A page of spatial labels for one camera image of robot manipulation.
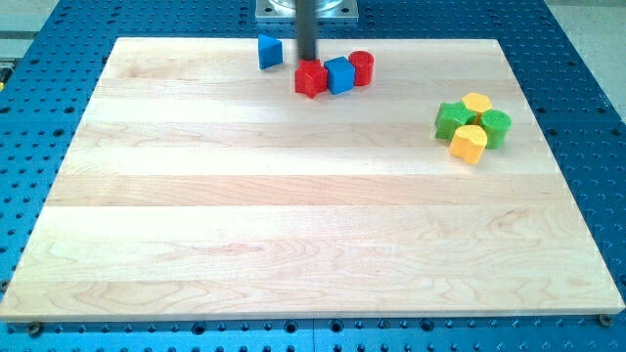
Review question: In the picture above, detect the red star block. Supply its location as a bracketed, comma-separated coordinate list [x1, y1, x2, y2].
[294, 60, 328, 99]

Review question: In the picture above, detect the blue triangle block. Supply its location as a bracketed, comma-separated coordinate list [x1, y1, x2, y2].
[257, 34, 284, 70]

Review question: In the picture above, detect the green star block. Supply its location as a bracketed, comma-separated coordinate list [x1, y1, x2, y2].
[434, 102, 476, 141]

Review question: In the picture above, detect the blue cube block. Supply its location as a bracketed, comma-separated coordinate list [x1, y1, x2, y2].
[324, 57, 355, 95]

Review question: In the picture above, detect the light wooden board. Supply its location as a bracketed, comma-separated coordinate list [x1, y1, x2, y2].
[1, 37, 624, 322]

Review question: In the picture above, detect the red cylinder block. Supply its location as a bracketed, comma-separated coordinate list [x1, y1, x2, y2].
[348, 51, 375, 86]

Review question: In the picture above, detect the yellow heart block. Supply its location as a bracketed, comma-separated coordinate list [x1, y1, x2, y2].
[449, 125, 488, 164]

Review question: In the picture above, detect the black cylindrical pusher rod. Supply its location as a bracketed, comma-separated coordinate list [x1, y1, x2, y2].
[295, 0, 317, 61]

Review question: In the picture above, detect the yellow hexagon block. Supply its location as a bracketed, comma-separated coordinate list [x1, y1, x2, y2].
[461, 92, 493, 114]

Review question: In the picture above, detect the green cylinder block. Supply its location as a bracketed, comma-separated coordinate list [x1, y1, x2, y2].
[479, 110, 512, 150]

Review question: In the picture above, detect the blue perforated metal table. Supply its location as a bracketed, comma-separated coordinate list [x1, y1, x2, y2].
[1, 1, 625, 351]

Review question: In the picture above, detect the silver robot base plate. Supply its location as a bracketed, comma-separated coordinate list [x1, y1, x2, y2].
[254, 0, 359, 23]

